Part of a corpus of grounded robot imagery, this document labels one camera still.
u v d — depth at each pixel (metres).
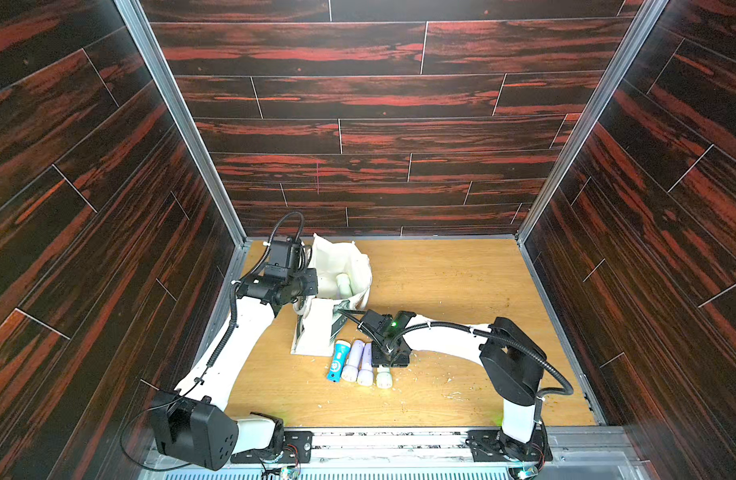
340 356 0.86
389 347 0.63
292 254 0.60
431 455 0.74
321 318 0.71
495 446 0.73
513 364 0.47
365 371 0.83
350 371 0.84
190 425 0.38
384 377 0.82
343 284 0.93
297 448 0.73
